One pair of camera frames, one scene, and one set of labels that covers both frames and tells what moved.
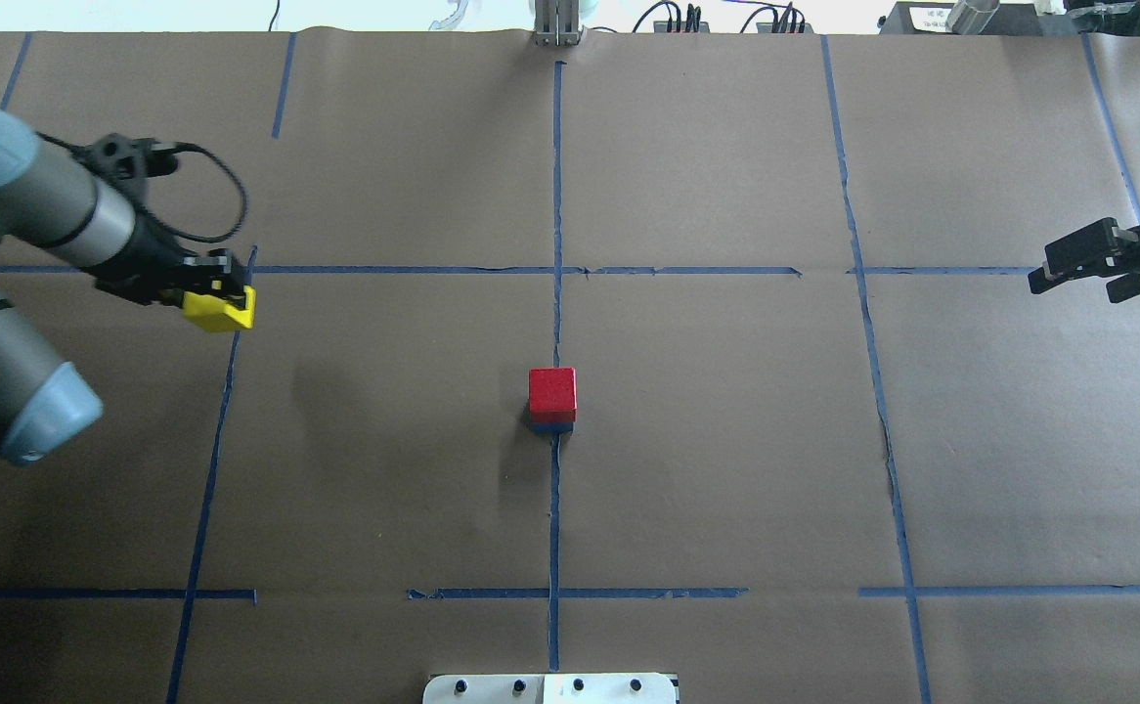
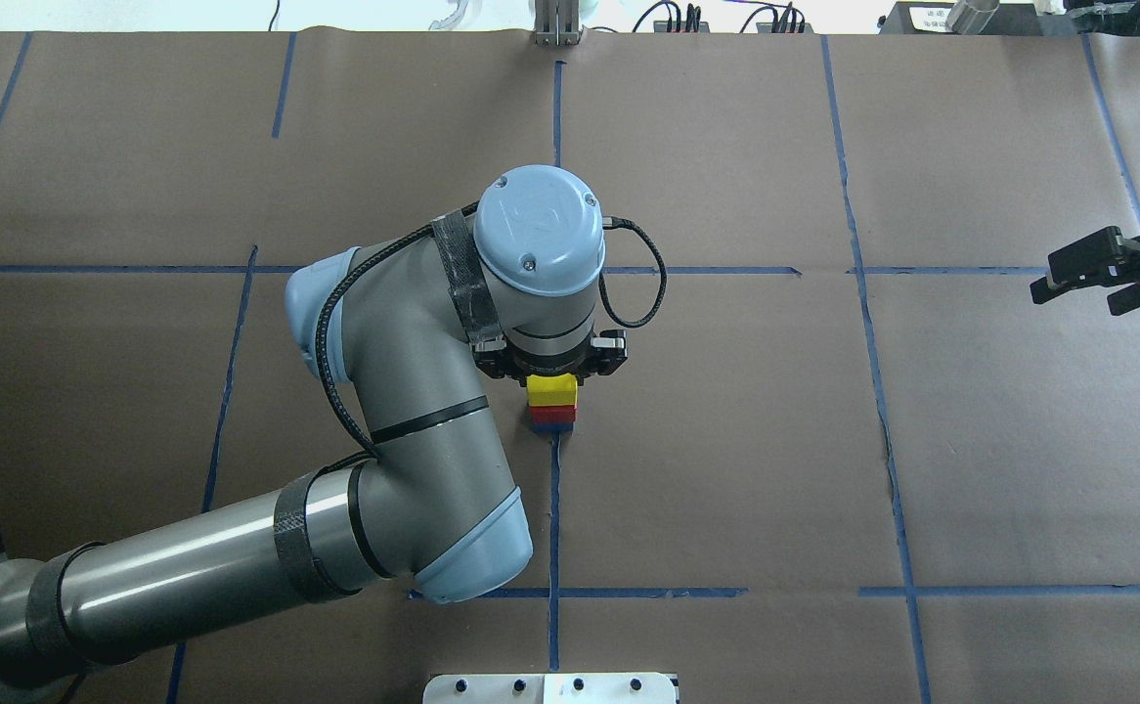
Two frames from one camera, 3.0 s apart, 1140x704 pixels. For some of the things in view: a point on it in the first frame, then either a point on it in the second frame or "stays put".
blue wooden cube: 551,427 stays put
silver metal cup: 971,17 stays put
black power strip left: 662,26 stays put
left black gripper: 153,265 to 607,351
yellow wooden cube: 213,313 to 552,390
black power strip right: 767,27 stays put
